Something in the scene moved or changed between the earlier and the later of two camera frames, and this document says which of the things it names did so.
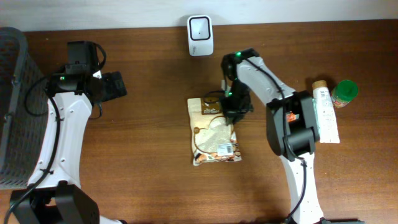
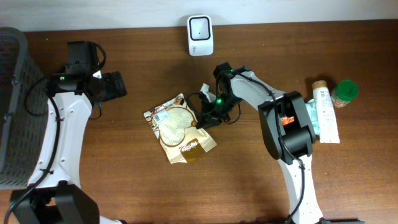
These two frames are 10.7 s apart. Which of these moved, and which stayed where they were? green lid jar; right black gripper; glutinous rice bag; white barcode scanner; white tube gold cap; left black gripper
Moved: glutinous rice bag; right black gripper
Stayed: white barcode scanner; white tube gold cap; green lid jar; left black gripper
